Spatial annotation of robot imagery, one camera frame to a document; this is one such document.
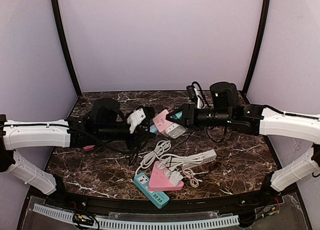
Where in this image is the teal charger plug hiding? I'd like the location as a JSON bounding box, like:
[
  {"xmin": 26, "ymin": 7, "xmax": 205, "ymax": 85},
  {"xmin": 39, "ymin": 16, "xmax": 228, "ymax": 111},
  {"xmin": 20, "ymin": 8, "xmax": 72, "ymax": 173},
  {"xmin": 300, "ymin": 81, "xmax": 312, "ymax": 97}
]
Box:
[{"xmin": 172, "ymin": 111, "xmax": 183, "ymax": 120}]

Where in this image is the pink cube socket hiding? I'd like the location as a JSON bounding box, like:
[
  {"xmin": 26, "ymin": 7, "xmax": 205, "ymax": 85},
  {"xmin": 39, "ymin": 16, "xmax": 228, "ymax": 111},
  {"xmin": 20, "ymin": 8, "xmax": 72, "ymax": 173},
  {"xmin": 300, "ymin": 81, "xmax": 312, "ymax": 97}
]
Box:
[{"xmin": 152, "ymin": 109, "xmax": 173, "ymax": 136}]

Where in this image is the bright pink plug adapter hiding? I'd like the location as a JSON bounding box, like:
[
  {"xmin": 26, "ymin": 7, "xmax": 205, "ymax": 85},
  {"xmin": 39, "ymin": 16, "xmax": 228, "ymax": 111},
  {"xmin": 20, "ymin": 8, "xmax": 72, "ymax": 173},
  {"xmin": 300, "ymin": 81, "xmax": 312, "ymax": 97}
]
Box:
[{"xmin": 83, "ymin": 145, "xmax": 95, "ymax": 151}]

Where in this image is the light pink charger block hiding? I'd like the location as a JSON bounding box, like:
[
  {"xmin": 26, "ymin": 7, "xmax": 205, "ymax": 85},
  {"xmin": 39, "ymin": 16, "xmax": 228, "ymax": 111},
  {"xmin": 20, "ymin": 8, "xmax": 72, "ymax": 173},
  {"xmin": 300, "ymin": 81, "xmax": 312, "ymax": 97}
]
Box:
[{"xmin": 149, "ymin": 125, "xmax": 159, "ymax": 135}]

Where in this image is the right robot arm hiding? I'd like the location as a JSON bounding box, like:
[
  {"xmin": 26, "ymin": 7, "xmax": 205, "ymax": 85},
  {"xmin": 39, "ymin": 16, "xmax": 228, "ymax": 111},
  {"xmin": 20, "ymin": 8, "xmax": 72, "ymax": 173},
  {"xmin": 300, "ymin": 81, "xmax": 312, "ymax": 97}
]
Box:
[{"xmin": 166, "ymin": 82, "xmax": 320, "ymax": 193}]

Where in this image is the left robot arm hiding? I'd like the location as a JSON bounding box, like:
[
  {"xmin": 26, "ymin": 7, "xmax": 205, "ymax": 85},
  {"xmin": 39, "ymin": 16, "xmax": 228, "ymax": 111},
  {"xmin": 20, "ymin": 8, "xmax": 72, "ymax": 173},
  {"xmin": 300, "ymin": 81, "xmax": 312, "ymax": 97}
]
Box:
[{"xmin": 0, "ymin": 98, "xmax": 155, "ymax": 196}]

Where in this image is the white cube socket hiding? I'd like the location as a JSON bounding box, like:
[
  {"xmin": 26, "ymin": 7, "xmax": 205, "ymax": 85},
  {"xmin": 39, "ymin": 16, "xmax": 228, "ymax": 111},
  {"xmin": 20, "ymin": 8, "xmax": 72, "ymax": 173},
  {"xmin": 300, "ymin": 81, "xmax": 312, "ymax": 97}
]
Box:
[{"xmin": 165, "ymin": 123, "xmax": 187, "ymax": 139}]

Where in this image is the white power strip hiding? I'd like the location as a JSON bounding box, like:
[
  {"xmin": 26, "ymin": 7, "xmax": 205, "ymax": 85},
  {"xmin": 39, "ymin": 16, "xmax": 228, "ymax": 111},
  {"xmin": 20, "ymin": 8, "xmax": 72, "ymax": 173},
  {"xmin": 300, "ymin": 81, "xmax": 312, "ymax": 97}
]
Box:
[{"xmin": 181, "ymin": 149, "xmax": 217, "ymax": 170}]

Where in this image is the pink triangular power strip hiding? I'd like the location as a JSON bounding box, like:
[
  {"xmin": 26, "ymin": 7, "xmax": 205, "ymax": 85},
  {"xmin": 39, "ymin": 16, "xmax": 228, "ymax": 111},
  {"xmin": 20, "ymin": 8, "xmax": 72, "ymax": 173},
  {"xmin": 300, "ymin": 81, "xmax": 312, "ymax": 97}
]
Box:
[{"xmin": 148, "ymin": 161, "xmax": 184, "ymax": 191}]

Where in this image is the white usb charger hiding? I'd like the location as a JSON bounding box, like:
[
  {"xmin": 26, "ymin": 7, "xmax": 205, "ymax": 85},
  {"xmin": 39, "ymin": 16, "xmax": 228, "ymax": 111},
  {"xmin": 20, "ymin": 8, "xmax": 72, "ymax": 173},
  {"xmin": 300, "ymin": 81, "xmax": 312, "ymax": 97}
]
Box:
[{"xmin": 169, "ymin": 171, "xmax": 184, "ymax": 187}]

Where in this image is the teal power strip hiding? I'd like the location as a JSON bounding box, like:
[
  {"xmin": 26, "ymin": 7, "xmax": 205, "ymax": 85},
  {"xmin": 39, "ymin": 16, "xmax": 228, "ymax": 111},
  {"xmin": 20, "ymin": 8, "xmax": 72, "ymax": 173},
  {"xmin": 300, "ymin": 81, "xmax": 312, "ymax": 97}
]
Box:
[{"xmin": 133, "ymin": 173, "xmax": 170, "ymax": 209}]

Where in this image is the left circuit board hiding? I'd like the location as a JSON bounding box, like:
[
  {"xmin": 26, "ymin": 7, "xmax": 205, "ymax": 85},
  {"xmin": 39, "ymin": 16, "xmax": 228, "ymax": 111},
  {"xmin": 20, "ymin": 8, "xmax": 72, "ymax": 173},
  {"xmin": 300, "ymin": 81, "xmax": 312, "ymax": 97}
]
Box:
[{"xmin": 72, "ymin": 214, "xmax": 95, "ymax": 225}]

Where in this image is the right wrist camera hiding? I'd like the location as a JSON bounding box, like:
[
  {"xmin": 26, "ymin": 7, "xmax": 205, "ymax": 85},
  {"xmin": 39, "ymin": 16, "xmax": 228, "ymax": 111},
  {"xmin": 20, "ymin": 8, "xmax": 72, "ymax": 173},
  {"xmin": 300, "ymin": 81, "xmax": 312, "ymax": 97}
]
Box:
[{"xmin": 186, "ymin": 81, "xmax": 210, "ymax": 109}]

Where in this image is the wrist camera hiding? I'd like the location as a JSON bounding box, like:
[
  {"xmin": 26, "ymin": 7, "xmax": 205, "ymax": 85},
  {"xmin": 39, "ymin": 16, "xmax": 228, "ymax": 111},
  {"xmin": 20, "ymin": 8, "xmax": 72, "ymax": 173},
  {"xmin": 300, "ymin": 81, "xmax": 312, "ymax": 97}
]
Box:
[
  {"xmin": 126, "ymin": 107, "xmax": 155, "ymax": 134},
  {"xmin": 186, "ymin": 81, "xmax": 210, "ymax": 109}
]

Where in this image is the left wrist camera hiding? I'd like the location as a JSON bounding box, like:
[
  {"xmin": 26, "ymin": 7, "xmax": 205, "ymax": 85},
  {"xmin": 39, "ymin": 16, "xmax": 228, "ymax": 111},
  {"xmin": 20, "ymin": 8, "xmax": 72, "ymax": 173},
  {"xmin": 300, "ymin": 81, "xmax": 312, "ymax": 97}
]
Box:
[{"xmin": 126, "ymin": 107, "xmax": 155, "ymax": 134}]

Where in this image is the white coiled power cord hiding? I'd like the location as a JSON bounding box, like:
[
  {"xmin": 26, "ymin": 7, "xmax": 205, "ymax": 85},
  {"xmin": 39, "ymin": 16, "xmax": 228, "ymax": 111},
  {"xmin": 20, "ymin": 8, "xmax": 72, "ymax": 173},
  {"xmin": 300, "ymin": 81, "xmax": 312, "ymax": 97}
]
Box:
[{"xmin": 134, "ymin": 139, "xmax": 206, "ymax": 177}]

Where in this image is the pink usb cable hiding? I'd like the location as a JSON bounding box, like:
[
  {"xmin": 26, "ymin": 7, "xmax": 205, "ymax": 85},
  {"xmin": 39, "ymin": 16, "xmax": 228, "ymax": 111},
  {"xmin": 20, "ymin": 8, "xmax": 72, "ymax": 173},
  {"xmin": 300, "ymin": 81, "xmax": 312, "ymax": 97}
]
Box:
[{"xmin": 181, "ymin": 167, "xmax": 204, "ymax": 190}]

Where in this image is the white slotted cable duct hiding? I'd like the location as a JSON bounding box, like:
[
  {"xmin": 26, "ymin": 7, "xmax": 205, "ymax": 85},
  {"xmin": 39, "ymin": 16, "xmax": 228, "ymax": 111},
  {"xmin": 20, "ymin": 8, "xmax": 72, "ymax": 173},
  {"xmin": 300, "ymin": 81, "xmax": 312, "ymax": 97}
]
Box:
[{"xmin": 32, "ymin": 202, "xmax": 241, "ymax": 229}]

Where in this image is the black front rail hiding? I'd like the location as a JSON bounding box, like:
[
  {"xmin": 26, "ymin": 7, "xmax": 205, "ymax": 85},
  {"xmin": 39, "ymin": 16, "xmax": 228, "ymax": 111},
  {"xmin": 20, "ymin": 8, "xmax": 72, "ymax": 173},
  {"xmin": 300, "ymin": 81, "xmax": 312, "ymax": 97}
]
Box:
[{"xmin": 49, "ymin": 189, "xmax": 273, "ymax": 218}]

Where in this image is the right black frame post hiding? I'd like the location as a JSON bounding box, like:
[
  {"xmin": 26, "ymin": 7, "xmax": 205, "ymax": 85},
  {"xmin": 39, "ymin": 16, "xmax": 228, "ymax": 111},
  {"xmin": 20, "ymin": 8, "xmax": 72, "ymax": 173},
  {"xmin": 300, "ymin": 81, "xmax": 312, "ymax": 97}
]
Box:
[{"xmin": 242, "ymin": 0, "xmax": 271, "ymax": 95}]

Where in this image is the black frame post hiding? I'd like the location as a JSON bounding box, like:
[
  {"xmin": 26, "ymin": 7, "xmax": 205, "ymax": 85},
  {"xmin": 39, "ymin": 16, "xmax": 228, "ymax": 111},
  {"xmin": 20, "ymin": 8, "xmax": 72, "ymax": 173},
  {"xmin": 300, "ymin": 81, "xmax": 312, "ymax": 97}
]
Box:
[
  {"xmin": 242, "ymin": 0, "xmax": 271, "ymax": 95},
  {"xmin": 50, "ymin": 0, "xmax": 82, "ymax": 98}
]

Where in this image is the left black frame post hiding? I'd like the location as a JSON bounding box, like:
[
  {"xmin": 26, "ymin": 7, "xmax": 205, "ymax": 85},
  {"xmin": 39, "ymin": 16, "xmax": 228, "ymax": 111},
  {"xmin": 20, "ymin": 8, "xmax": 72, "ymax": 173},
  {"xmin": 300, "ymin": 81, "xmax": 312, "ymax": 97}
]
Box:
[{"xmin": 50, "ymin": 0, "xmax": 82, "ymax": 98}]

